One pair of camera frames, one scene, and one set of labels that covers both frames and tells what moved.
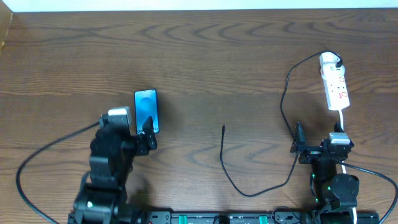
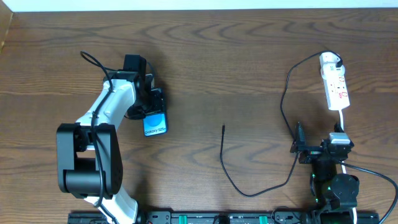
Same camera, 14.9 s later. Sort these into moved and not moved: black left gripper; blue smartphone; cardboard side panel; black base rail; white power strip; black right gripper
Moved: blue smartphone; black left gripper
Not moved: black base rail; white power strip; cardboard side panel; black right gripper
